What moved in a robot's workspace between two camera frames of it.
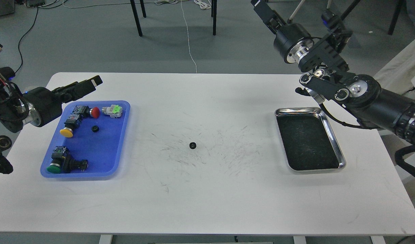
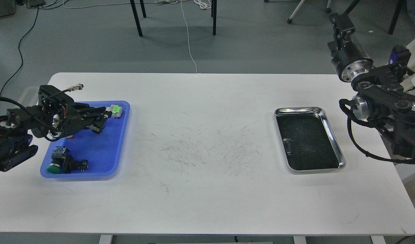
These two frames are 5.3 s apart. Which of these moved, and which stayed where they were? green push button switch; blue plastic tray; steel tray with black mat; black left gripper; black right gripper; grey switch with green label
Moved: black right gripper; black left gripper
Stayed: grey switch with green label; steel tray with black mat; blue plastic tray; green push button switch
